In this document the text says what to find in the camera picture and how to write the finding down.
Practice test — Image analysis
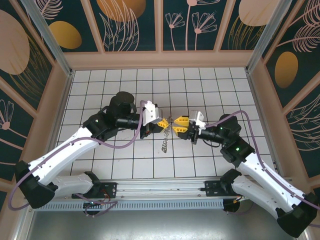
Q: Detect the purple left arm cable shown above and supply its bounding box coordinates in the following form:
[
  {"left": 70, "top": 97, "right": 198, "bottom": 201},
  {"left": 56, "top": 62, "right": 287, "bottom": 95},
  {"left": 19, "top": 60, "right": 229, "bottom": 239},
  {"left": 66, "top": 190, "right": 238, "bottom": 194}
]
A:
[{"left": 8, "top": 99, "right": 151, "bottom": 218}]

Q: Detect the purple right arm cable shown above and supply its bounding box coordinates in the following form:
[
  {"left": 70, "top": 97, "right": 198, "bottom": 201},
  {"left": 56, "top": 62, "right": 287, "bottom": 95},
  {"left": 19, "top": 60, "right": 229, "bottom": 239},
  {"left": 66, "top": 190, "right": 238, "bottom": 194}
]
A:
[{"left": 204, "top": 110, "right": 320, "bottom": 228}]

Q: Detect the slotted grey cable duct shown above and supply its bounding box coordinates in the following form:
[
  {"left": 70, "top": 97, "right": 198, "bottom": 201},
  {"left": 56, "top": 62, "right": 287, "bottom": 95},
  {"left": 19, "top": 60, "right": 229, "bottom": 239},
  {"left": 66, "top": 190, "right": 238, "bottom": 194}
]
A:
[{"left": 43, "top": 199, "right": 225, "bottom": 211}]

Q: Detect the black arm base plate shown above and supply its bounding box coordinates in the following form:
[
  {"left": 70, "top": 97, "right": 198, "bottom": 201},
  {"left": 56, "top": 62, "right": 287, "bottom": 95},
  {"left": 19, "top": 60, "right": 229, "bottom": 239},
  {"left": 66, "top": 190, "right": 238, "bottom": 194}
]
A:
[
  {"left": 204, "top": 180, "right": 226, "bottom": 198},
  {"left": 71, "top": 181, "right": 118, "bottom": 200}
]

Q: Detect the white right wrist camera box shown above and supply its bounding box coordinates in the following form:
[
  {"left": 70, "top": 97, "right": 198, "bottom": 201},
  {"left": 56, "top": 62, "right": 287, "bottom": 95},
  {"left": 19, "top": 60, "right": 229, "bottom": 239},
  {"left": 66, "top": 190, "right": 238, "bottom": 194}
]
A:
[{"left": 188, "top": 111, "right": 207, "bottom": 131}]

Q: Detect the aluminium frame post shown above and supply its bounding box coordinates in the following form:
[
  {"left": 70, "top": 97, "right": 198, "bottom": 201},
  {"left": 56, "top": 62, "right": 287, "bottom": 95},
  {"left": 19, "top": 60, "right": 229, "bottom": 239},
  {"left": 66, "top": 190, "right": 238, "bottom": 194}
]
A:
[
  {"left": 244, "top": 0, "right": 287, "bottom": 73},
  {"left": 21, "top": 0, "right": 76, "bottom": 77}
]

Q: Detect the small green circuit board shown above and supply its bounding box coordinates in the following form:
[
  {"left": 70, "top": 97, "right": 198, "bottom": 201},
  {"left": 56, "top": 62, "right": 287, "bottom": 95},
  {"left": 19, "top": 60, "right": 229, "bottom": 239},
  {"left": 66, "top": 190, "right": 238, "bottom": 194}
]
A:
[{"left": 83, "top": 199, "right": 106, "bottom": 208}]

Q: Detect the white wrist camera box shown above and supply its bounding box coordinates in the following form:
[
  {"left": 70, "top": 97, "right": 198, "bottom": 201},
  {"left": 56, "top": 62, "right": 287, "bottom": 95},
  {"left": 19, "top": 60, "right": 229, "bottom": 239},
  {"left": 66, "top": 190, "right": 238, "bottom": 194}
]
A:
[
  {"left": 188, "top": 111, "right": 207, "bottom": 131},
  {"left": 142, "top": 100, "right": 165, "bottom": 127}
]

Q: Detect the aluminium mounting rail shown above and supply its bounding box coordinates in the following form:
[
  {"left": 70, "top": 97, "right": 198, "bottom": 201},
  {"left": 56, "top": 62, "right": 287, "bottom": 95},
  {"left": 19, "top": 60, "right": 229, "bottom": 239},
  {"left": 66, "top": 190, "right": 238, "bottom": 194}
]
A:
[{"left": 24, "top": 177, "right": 296, "bottom": 201}]

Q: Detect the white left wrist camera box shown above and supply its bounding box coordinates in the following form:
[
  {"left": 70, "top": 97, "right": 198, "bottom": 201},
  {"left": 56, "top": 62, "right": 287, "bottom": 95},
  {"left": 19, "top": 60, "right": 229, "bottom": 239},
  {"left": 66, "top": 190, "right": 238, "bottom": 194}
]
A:
[{"left": 142, "top": 100, "right": 165, "bottom": 127}]

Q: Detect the grey metal sheet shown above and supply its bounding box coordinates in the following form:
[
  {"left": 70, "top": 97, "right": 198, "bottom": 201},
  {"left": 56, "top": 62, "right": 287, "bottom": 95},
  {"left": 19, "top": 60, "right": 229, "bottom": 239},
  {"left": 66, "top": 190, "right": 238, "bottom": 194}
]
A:
[{"left": 24, "top": 208, "right": 308, "bottom": 240}]

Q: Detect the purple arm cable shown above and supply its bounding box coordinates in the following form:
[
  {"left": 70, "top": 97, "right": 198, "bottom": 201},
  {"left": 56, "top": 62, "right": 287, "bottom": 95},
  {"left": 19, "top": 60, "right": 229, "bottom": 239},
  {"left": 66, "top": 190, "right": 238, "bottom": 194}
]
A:
[
  {"left": 8, "top": 99, "right": 151, "bottom": 218},
  {"left": 204, "top": 110, "right": 320, "bottom": 228}
]

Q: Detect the silver beaded bracelet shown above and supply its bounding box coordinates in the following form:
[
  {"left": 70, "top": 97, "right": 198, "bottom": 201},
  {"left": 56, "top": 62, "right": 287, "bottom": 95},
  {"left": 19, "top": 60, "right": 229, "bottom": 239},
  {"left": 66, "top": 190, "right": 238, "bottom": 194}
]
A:
[{"left": 159, "top": 122, "right": 176, "bottom": 154}]

